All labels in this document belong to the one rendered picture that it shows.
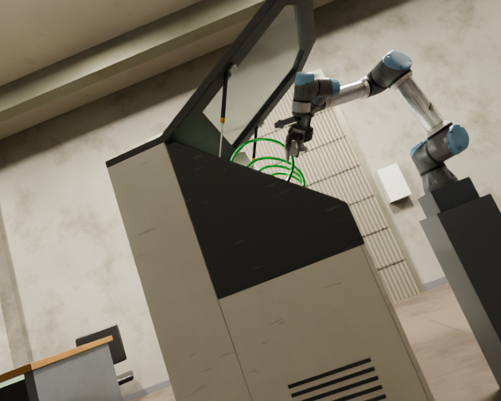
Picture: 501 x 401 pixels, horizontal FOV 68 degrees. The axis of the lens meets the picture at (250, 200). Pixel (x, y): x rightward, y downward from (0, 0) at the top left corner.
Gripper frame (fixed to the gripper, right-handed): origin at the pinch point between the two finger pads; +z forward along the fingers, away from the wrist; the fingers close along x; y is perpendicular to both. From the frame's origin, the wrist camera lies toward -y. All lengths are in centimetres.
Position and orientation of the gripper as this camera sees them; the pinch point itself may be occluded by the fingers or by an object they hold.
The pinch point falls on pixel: (291, 157)
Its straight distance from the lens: 163.1
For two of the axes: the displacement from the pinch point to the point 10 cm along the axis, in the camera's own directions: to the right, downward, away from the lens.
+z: -0.6, 9.0, 4.2
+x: 6.1, -3.0, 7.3
